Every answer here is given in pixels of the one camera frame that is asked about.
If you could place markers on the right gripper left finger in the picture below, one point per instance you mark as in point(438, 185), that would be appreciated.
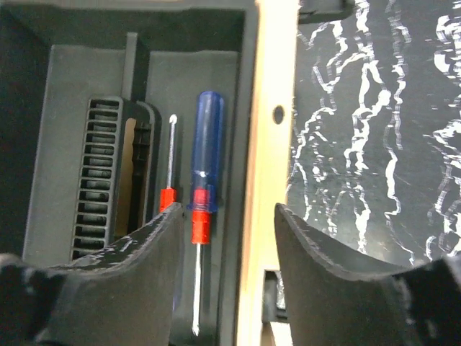
point(120, 295)

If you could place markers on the black tool tray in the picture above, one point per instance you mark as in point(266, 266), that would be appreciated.
point(87, 89)

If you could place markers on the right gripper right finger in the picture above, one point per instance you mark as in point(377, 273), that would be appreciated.
point(336, 295)

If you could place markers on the tan plastic tool box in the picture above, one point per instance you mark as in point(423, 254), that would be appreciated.
point(268, 158)

